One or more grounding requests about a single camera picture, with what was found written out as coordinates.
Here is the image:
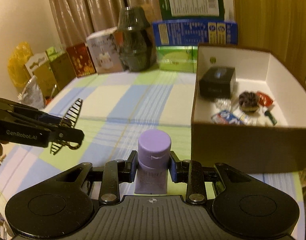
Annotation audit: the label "brown cardboard box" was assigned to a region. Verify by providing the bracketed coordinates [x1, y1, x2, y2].
[33, 53, 76, 98]

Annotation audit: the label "brown hair scrunchie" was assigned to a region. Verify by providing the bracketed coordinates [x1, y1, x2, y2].
[238, 91, 259, 112]

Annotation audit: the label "clear cotton swab bag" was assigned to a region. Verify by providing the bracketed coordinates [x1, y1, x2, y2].
[214, 98, 234, 111]

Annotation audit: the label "checked tablecloth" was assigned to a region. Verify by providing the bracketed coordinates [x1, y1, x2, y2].
[0, 69, 306, 240]

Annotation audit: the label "white hair claw clip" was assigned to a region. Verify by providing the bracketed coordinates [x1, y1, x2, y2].
[240, 112, 268, 126]

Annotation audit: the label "white appliance box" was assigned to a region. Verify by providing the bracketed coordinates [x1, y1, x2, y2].
[86, 27, 124, 75]

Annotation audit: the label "green top box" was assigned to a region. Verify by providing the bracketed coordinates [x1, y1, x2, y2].
[159, 0, 225, 21]

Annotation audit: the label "green lip gel tube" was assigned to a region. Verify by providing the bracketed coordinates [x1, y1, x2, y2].
[262, 106, 277, 126]

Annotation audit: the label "red gift box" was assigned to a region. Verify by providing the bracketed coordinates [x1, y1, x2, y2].
[66, 43, 96, 77]

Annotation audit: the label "leopard hair claw clip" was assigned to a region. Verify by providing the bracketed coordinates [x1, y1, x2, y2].
[50, 98, 84, 155]

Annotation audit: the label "red snack packet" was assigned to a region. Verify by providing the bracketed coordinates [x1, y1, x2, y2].
[256, 91, 274, 107]

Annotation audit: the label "yellow plastic bag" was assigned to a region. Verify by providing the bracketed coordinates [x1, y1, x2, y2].
[7, 42, 33, 91]

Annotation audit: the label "silver foil bag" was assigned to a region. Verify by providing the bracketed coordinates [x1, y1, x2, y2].
[18, 75, 45, 110]

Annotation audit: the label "black shaver box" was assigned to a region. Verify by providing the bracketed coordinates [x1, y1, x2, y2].
[199, 67, 236, 99]

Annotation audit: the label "brown white storage box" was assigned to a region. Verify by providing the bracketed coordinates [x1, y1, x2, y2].
[191, 43, 306, 173]

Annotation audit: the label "dark stacked pots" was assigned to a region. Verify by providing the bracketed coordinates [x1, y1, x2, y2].
[118, 7, 153, 72]

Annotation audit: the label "light green tissue box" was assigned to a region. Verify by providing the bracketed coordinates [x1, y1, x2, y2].
[156, 46, 197, 73]

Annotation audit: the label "white cutout cardboard box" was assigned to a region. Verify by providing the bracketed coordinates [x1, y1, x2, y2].
[25, 52, 48, 77]

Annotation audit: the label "blue milk carton box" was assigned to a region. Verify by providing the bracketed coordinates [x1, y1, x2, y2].
[152, 19, 238, 47]

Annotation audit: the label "beige curtain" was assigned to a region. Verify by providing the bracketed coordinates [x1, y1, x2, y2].
[49, 0, 162, 47]

